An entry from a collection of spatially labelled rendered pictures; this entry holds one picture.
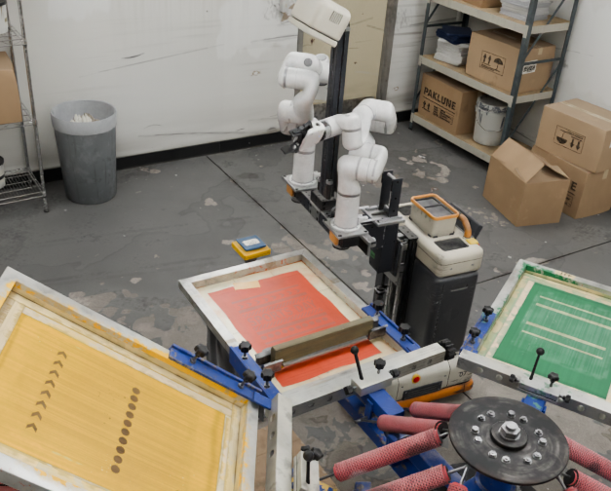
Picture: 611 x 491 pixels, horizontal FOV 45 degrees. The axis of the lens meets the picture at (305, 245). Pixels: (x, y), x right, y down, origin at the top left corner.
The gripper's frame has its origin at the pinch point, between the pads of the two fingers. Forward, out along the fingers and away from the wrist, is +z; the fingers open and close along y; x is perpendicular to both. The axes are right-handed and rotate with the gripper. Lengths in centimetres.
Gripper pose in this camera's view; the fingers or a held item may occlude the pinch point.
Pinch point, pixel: (288, 141)
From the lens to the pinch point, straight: 273.7
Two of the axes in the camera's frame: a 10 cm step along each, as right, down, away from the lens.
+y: -3.3, 5.7, 7.5
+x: -6.0, -7.5, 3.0
